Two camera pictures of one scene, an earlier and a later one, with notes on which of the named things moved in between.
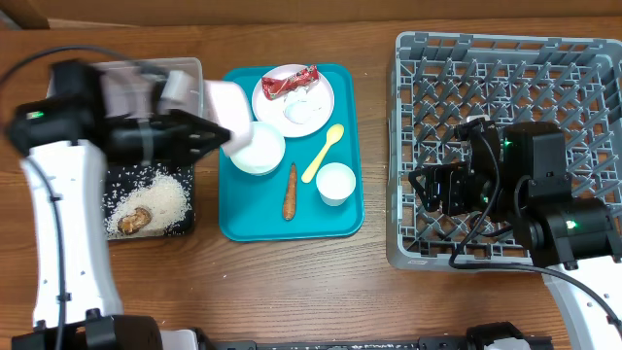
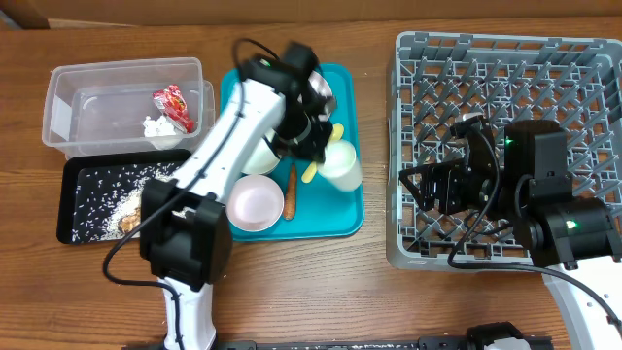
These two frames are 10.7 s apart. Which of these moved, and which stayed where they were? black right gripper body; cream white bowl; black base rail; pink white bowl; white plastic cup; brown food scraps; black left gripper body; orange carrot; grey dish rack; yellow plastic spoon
Moved: white plastic cup; black left gripper body; pink white bowl
Stayed: orange carrot; black base rail; yellow plastic spoon; cream white bowl; brown food scraps; grey dish rack; black right gripper body
